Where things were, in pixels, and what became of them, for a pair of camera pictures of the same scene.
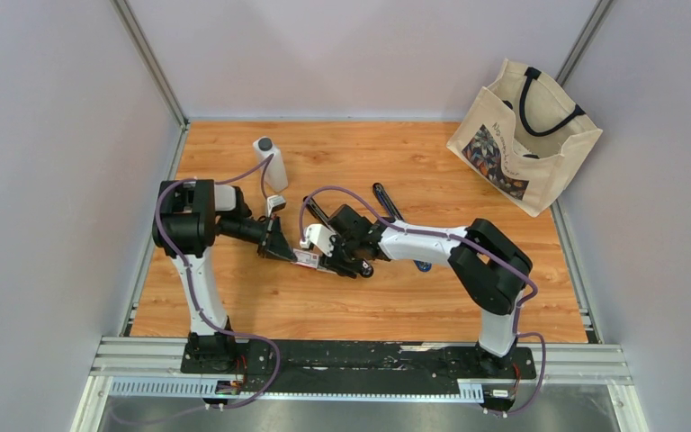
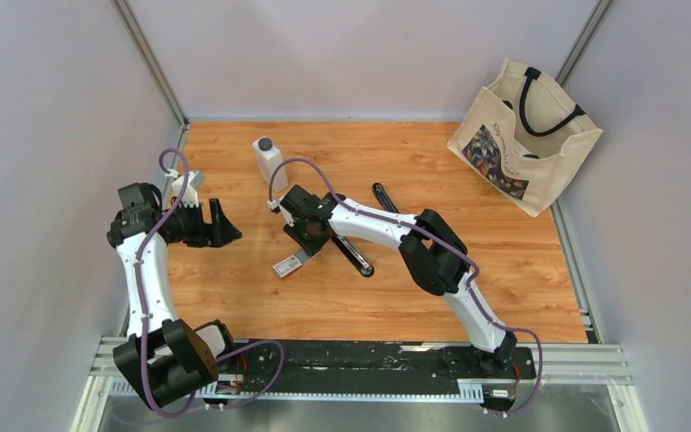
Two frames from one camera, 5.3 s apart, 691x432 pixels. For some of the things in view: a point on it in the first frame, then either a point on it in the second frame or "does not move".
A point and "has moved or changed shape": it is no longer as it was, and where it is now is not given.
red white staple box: [306, 258] has moved or changed shape
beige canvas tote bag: [525, 139] does not move
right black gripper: [337, 239] to [311, 247]
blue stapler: [392, 211] does not move
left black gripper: [279, 249] to [219, 233]
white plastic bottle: [274, 174] does not move
